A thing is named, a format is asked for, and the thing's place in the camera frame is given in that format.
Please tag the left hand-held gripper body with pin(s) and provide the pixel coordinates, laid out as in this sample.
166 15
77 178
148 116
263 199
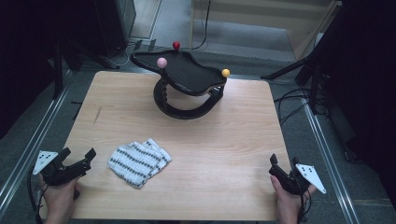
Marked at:
51 174

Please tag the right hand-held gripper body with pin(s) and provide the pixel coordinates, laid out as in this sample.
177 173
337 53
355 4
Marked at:
292 183

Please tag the white striped cloth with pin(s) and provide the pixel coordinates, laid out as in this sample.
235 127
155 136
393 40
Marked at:
137 161

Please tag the black wavy tray stand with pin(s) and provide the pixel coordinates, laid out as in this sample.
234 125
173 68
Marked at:
186 71

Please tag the person's right hand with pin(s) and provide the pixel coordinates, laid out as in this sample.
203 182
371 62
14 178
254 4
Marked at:
288 207

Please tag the person's left hand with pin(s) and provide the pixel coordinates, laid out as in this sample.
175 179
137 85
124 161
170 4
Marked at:
59 202

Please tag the black floor tape strip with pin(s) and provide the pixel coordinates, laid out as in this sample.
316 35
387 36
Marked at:
77 112
76 102

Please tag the black metal stand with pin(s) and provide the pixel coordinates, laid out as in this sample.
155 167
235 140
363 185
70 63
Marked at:
57 71
313 87

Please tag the black curtain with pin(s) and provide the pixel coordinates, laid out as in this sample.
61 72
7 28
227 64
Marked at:
25 46
367 77

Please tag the grey floor tape piece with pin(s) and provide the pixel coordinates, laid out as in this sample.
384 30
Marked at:
152 45
138 45

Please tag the dark cabinet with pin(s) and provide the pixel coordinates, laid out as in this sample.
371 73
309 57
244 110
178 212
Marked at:
112 25

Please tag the long metal floor rail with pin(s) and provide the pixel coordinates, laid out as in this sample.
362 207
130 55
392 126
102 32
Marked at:
330 169
46 119

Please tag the short metal floor rail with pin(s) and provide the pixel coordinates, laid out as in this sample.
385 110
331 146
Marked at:
246 76

